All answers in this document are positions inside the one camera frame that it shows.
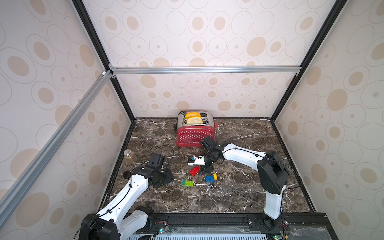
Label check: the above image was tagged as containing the blue lego brick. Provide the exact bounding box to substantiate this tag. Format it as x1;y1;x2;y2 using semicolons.
205;175;215;183

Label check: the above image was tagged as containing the red lego brick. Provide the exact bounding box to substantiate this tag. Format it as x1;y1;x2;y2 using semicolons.
190;166;201;176

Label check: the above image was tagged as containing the lime green lego brick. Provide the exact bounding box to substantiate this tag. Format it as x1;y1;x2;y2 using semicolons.
185;180;194;187

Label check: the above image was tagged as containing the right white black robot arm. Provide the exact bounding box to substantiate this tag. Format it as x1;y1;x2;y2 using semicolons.
188;137;290;220

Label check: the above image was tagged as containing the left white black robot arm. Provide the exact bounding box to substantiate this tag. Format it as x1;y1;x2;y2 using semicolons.
74;153;174;240

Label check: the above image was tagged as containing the red polka dot toaster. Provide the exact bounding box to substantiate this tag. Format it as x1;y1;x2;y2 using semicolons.
174;111;217;147

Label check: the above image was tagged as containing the small brown liquid bottle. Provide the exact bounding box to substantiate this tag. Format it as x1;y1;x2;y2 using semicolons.
124;149;138;166

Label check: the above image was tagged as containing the front yellow toast slice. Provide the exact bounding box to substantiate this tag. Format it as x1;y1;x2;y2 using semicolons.
186;116;204;125

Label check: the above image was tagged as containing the yellow toast slice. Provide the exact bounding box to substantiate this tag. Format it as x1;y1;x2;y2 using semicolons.
186;116;204;125
185;112;202;119

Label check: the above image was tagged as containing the back yellow toast slice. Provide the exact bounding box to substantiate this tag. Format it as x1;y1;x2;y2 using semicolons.
185;112;202;119

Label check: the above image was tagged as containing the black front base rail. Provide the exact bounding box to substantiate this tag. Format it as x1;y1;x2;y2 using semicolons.
79;212;340;240

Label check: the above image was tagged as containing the horizontal aluminium back rail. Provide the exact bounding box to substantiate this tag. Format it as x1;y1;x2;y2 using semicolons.
112;66;302;75

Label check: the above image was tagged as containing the diagonal aluminium left rail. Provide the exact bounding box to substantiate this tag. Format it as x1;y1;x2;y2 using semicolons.
1;70;112;228

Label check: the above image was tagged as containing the left black corner post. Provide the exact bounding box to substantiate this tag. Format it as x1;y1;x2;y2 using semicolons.
72;0;135;122

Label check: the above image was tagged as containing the black corner post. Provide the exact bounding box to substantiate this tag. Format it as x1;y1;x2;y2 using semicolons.
271;0;348;123
72;0;135;122

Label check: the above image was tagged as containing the right black corner post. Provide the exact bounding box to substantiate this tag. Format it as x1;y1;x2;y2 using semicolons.
271;0;348;123

